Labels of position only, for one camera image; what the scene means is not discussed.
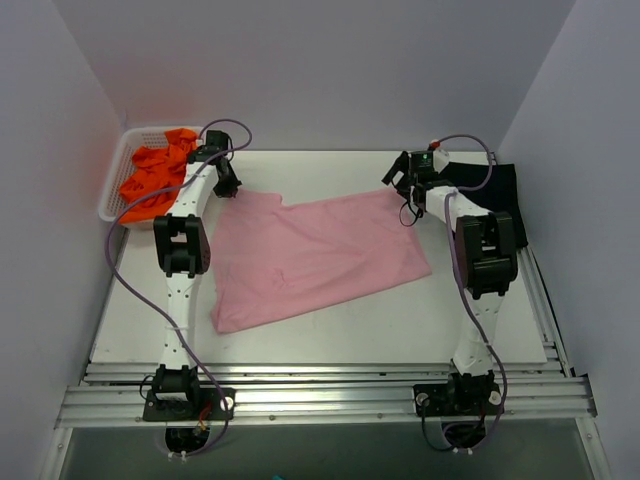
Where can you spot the aluminium rail frame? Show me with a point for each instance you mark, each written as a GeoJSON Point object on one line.
{"type": "Point", "coordinates": [354, 363]}

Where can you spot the white plastic basket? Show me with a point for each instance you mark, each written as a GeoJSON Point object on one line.
{"type": "Point", "coordinates": [122, 167]}

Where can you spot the pink t-shirt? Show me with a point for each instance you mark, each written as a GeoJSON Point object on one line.
{"type": "Point", "coordinates": [273, 261]}

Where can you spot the orange crumpled t-shirt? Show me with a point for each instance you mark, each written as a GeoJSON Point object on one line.
{"type": "Point", "coordinates": [157, 168]}

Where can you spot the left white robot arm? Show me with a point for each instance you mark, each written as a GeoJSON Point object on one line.
{"type": "Point", "coordinates": [183, 254]}

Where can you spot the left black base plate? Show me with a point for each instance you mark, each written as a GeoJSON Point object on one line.
{"type": "Point", "coordinates": [209, 406]}

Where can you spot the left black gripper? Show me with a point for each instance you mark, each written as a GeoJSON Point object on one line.
{"type": "Point", "coordinates": [226, 181]}

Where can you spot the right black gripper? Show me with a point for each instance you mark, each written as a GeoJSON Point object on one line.
{"type": "Point", "coordinates": [403, 171]}

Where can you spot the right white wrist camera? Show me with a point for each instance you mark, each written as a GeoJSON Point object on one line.
{"type": "Point", "coordinates": [441, 157]}

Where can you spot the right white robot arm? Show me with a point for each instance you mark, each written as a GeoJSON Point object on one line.
{"type": "Point", "coordinates": [482, 245]}

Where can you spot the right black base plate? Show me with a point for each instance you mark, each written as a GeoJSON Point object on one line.
{"type": "Point", "coordinates": [447, 400]}

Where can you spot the black folded t-shirt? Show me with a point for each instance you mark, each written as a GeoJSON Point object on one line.
{"type": "Point", "coordinates": [498, 195]}

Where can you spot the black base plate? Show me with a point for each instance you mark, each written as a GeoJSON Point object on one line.
{"type": "Point", "coordinates": [447, 400]}
{"type": "Point", "coordinates": [209, 406]}

